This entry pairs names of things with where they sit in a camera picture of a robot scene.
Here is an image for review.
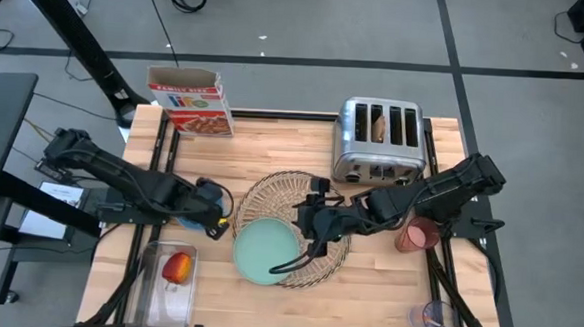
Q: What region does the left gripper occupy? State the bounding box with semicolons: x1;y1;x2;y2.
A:
165;186;234;241

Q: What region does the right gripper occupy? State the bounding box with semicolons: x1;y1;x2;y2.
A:
268;192;371;280

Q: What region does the blue bowl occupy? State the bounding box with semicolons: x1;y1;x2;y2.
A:
175;190;235;233

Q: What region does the pale green plate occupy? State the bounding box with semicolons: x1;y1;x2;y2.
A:
230;215;304;288

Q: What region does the red yellow apple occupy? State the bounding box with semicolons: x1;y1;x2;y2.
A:
161;250;194;286

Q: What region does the pink faceted plastic cup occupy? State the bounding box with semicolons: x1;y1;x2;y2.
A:
393;214;442;256

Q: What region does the Life cinnamon cereal box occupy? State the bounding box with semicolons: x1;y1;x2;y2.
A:
143;64;239;139

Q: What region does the brown toast slice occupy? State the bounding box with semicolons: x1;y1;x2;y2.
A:
371;115;388;143

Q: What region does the round woven straw placemat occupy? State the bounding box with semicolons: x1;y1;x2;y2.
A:
229;167;357;293

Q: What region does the clear plastic container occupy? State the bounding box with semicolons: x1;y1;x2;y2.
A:
123;238;201;327

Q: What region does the stainless steel four-slot toaster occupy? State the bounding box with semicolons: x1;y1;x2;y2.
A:
330;95;432;189

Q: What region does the small clear plastic cup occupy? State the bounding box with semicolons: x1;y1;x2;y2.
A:
407;298;459;327

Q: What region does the white paper sheet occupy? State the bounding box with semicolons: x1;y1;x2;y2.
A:
17;178;86;243

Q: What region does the black desk support beam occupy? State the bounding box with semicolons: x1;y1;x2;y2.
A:
0;170;105;239

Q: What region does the black slanted column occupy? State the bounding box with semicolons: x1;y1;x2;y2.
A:
0;0;156;130

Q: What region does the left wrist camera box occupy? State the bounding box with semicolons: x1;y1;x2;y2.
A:
194;177;226;204

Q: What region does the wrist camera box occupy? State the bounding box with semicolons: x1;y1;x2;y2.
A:
308;175;332;198
194;177;226;204

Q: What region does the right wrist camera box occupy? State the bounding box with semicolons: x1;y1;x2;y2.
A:
308;175;332;198

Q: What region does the black table frame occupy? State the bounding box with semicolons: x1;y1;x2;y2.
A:
80;98;531;327

